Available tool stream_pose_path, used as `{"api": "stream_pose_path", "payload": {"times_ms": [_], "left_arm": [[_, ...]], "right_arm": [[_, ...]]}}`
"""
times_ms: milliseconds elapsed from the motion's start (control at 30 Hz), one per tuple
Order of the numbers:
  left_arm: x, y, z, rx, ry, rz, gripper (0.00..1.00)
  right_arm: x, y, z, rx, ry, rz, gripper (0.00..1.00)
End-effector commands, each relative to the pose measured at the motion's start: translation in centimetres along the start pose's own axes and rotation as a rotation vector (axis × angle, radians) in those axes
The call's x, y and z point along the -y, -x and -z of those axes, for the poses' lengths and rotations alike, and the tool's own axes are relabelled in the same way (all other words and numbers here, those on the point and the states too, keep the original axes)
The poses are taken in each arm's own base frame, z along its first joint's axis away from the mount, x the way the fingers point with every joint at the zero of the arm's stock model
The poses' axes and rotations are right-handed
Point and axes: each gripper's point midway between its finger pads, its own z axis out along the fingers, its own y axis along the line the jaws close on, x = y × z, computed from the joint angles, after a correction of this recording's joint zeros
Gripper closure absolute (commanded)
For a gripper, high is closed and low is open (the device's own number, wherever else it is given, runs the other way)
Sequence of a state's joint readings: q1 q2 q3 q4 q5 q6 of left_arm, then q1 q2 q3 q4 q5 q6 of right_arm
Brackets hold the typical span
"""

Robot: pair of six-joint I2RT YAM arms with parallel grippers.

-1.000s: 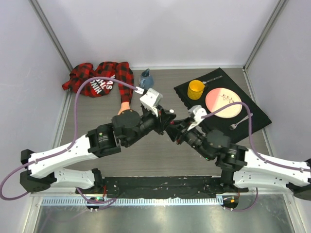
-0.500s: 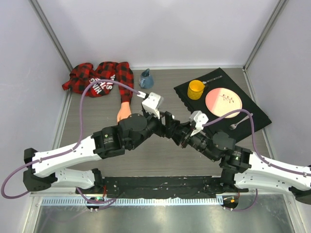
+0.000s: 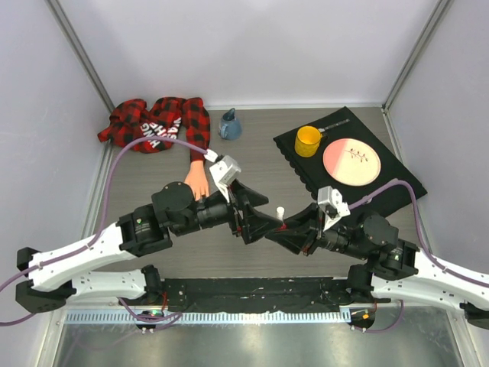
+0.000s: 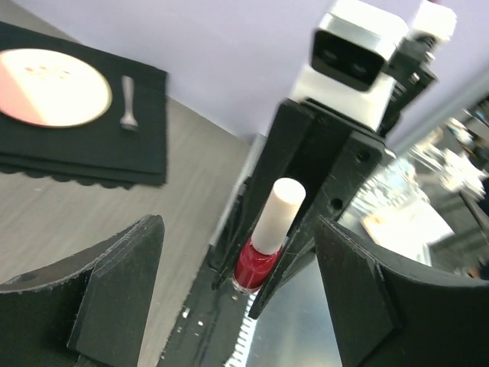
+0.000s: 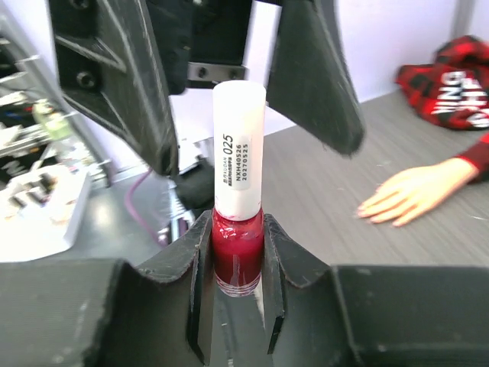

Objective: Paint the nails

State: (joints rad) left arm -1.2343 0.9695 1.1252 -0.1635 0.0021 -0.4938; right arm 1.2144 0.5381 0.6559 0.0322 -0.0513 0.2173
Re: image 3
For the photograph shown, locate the pink cream plate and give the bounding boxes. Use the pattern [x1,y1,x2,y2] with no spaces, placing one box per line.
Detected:
[322,138,381,187]

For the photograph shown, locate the mannequin hand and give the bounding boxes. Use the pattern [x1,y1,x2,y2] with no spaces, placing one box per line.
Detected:
[184,161,209,200]

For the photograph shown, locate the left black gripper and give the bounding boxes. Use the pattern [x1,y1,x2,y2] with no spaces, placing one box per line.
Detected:
[173,179,283,244]

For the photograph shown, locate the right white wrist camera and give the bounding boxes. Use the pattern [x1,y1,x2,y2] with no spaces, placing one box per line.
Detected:
[317,186,351,232]

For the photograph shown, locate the white nail polish cap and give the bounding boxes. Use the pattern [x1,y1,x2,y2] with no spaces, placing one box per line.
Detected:
[276,206,285,221]

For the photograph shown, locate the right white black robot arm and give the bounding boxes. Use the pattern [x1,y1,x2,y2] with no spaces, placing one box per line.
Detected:
[266,202,488,329]

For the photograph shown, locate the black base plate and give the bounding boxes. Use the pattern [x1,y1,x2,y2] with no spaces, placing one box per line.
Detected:
[125,277,391,313]

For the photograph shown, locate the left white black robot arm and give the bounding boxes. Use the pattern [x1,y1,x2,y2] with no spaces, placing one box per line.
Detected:
[15,180,283,313]

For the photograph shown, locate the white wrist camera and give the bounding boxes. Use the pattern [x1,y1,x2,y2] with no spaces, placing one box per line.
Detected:
[317,186,351,232]
[204,149,241,203]

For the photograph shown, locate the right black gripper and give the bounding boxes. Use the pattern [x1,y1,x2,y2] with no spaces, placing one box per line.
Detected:
[266,201,367,259]

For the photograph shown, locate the red black plaid shirt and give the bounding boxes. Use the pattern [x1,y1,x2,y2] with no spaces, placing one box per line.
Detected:
[97,96,211,154]

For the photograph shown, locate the black placemat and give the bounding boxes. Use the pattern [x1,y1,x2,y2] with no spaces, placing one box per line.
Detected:
[274,107,427,204]

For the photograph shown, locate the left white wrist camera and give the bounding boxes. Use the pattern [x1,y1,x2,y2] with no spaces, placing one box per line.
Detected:
[204,149,241,203]

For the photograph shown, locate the blue ceramic jug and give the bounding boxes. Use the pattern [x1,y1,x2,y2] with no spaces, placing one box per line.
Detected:
[219,108,242,141]

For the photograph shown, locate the yellow mug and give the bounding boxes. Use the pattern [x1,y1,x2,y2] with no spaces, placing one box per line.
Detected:
[294,125,325,158]

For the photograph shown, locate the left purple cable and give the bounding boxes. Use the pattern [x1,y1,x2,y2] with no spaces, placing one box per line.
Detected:
[0,137,215,330]

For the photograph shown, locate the dark handled knife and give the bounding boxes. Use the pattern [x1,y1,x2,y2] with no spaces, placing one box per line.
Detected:
[318,119,351,133]

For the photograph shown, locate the white cable duct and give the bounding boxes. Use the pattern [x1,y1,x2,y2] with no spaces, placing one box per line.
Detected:
[64,309,351,325]

